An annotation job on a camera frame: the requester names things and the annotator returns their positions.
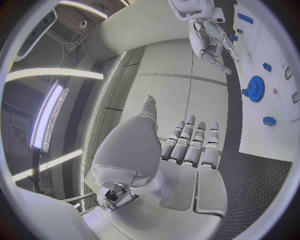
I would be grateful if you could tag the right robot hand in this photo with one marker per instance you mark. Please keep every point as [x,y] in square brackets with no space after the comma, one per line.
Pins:
[199,39]

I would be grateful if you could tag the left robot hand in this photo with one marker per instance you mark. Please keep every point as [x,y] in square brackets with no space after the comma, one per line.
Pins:
[178,187]

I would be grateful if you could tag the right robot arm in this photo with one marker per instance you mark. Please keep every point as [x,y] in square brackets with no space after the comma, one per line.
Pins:
[187,7]

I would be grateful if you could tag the white task board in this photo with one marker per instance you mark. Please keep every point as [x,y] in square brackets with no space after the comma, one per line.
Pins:
[260,46]

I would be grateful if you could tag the small blue peg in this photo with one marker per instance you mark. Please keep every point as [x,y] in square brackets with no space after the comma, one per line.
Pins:
[239,31]

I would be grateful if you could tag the blue long block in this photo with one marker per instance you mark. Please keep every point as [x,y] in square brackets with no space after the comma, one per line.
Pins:
[245,18]

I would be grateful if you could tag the blue gear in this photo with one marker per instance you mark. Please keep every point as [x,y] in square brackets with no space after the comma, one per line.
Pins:
[255,89]

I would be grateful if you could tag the blue plug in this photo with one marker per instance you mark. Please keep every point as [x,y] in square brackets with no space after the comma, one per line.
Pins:
[269,121]

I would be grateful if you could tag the black lamp stand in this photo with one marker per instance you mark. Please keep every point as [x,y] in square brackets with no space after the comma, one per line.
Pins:
[36,168]

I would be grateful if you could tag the glowing light bar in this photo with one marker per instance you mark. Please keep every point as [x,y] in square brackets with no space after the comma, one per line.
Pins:
[48,114]

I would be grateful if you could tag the dark sensor bar white rim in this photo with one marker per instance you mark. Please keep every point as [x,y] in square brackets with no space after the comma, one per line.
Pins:
[39,31]

